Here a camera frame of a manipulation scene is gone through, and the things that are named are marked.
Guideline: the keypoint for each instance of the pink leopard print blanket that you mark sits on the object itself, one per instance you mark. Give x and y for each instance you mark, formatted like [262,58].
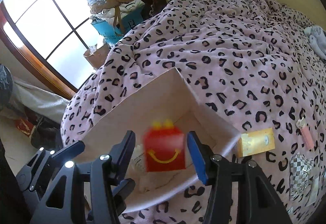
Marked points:
[247,59]

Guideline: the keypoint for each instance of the window with dark frame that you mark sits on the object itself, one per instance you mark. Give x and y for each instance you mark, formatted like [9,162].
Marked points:
[56,33]

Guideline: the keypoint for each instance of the white cardboard box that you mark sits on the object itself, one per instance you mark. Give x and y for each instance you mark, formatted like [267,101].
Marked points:
[167,97]

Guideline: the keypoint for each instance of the checkered silver pouch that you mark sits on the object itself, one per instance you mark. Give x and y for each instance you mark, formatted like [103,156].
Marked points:
[303,174]

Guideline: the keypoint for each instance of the pink tube item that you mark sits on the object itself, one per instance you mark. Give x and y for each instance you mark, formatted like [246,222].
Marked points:
[301,124]

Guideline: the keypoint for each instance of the red happy meal box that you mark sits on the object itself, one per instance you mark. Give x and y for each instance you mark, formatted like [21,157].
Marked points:
[164,147]

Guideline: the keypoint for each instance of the teal storage box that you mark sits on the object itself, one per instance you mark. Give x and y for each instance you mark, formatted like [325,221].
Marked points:
[112,33]

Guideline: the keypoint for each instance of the gold foil packet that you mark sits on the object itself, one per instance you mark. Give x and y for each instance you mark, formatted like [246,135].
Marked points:
[255,142]

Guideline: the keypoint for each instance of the grey cloth on floor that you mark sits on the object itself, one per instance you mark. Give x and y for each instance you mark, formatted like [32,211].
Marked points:
[41,101]

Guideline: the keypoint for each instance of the brown paper bag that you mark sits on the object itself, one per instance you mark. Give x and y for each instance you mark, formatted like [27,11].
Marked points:
[97,57]

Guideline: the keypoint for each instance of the light blue clothes on bed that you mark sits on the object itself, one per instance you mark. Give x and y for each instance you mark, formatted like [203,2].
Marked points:
[317,40]

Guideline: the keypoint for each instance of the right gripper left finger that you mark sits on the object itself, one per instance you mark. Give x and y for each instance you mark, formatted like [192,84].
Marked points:
[92,192]

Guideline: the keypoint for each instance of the pile of folded clothes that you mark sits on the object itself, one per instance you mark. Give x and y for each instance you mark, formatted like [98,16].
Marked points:
[107,9]

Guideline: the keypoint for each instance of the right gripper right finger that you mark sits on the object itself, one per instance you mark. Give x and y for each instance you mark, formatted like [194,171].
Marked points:
[258,201]

